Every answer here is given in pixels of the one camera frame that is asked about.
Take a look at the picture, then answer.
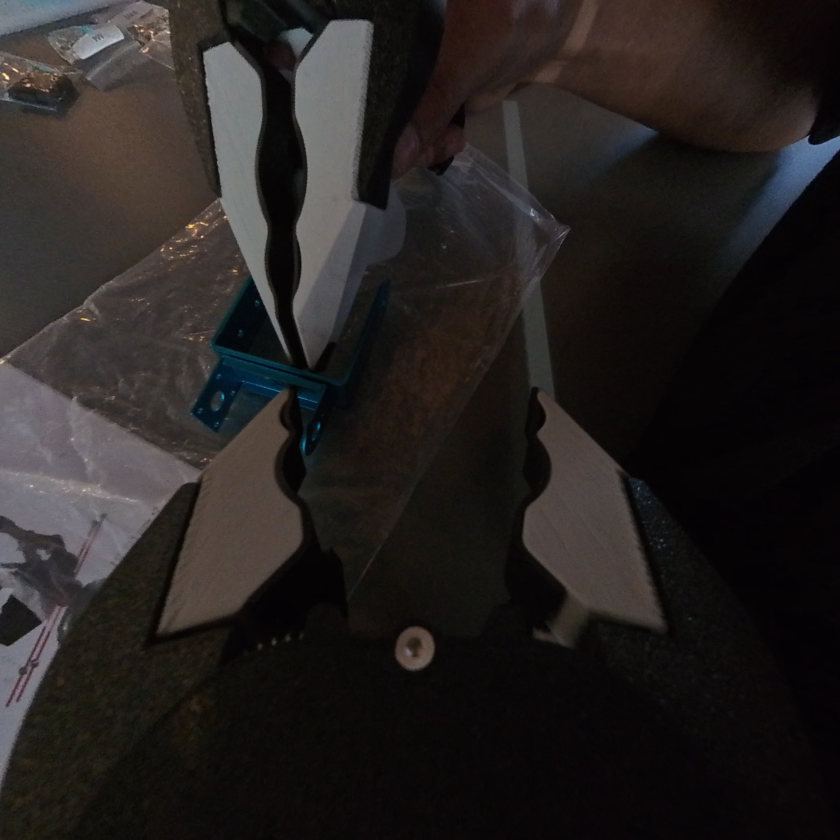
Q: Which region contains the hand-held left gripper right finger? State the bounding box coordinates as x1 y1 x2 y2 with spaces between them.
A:
518 387 669 648

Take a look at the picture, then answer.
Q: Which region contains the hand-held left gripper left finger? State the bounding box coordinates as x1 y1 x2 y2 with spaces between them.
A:
151 387 345 641

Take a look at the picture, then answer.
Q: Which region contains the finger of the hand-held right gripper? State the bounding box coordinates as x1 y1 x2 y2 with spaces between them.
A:
202 42 301 368
292 18 404 370

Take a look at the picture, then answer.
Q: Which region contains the blue metal bracket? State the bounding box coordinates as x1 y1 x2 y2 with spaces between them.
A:
190 276 391 457

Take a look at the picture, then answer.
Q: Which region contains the person's right forearm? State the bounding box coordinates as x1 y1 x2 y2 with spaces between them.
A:
525 0 840 153

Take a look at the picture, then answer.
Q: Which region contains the person's right hand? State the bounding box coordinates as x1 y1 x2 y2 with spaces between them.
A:
392 0 580 176

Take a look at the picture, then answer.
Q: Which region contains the assembly instruction sheet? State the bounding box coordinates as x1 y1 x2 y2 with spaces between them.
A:
0 364 201 778

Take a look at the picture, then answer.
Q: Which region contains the pile of small parts bags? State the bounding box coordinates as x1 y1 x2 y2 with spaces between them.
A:
0 7 181 119

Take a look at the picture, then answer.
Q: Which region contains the clear plastic bag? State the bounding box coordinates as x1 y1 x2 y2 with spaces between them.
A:
0 144 573 631

